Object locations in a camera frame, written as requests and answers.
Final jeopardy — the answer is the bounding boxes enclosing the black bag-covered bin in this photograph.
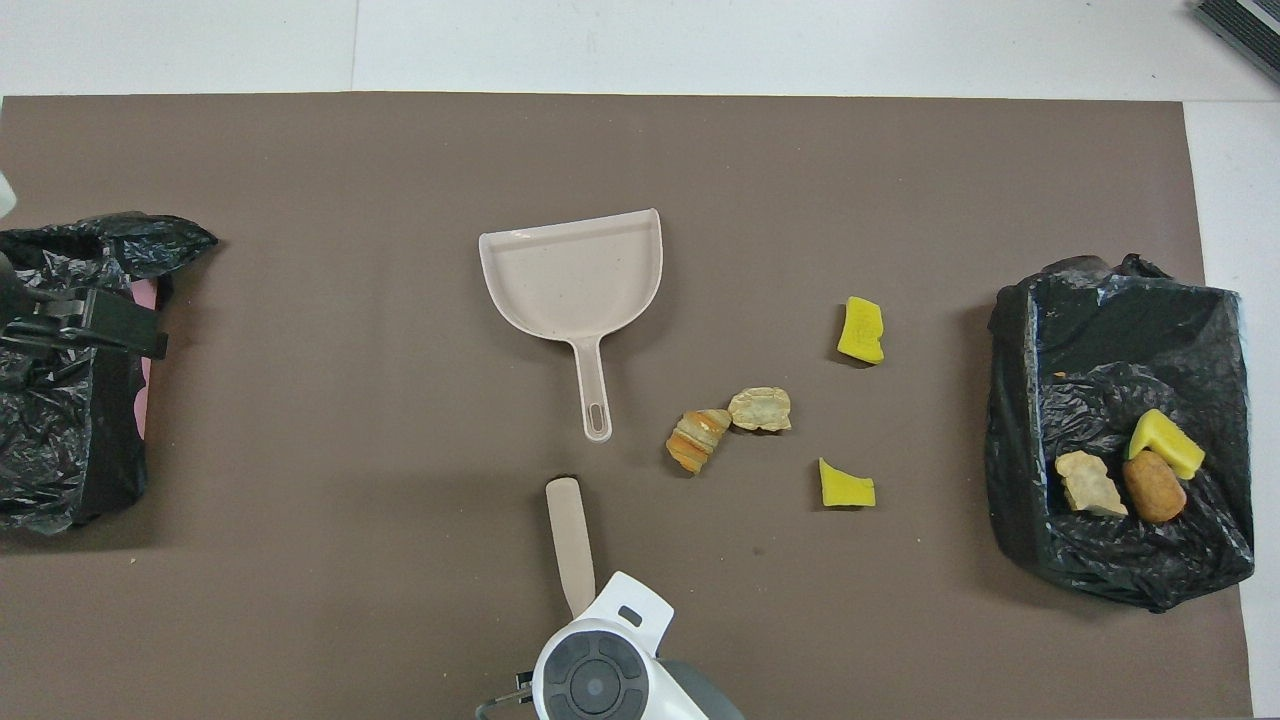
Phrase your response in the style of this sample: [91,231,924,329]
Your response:
[984,253,1257,614]

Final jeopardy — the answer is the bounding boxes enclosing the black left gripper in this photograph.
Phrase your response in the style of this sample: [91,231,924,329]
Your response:
[0,288,171,361]

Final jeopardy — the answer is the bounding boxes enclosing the brown table mat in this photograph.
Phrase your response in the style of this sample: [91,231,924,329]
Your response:
[0,93,1253,720]

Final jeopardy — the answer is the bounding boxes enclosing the pink plastic bin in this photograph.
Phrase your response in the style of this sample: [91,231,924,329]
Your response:
[130,280,161,441]

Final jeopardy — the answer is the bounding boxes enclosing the dark ribbed grille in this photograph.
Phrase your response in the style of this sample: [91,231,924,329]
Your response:
[1192,0,1280,86]

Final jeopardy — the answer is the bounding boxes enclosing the striped orange croissant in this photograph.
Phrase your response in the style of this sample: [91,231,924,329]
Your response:
[666,408,733,476]

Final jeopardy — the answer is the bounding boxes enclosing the beige hand brush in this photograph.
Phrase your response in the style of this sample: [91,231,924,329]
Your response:
[545,474,599,616]

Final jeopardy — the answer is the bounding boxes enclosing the yellow sponge piece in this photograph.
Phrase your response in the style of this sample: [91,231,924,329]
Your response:
[836,296,886,366]
[1128,408,1207,481]
[818,457,877,509]

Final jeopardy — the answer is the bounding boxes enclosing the black plastic trash bag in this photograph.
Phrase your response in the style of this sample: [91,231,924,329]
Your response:
[0,212,219,536]

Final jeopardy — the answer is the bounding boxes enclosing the pale flaky pastry piece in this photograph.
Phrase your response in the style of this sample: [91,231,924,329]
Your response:
[1055,450,1129,519]
[727,387,793,434]

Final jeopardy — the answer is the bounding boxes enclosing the brown bread roll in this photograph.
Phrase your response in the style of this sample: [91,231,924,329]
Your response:
[1122,450,1189,525]

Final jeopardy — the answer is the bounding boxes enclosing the beige plastic dustpan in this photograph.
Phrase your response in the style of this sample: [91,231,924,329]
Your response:
[478,208,664,444]

